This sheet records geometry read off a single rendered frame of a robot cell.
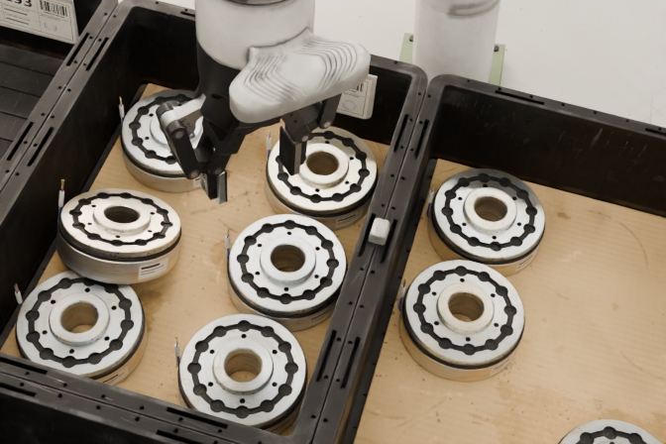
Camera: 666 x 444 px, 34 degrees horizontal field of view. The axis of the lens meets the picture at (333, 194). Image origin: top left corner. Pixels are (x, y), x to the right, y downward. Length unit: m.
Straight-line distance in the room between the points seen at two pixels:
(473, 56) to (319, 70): 0.57
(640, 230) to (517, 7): 0.47
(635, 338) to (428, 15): 0.42
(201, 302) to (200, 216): 0.09
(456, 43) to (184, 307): 0.44
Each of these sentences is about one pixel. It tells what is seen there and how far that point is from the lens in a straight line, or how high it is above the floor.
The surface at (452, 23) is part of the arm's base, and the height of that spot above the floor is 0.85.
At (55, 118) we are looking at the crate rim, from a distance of 0.94.
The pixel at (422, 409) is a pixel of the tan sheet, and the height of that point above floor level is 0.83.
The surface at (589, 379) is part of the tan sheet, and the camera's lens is 0.94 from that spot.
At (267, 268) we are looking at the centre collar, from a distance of 0.91.
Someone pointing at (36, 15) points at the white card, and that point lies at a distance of 1.10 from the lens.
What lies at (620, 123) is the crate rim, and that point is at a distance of 0.99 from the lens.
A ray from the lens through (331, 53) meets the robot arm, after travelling 0.65.
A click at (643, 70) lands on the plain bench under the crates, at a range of 1.39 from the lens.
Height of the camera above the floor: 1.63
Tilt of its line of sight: 52 degrees down
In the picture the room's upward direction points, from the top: 6 degrees clockwise
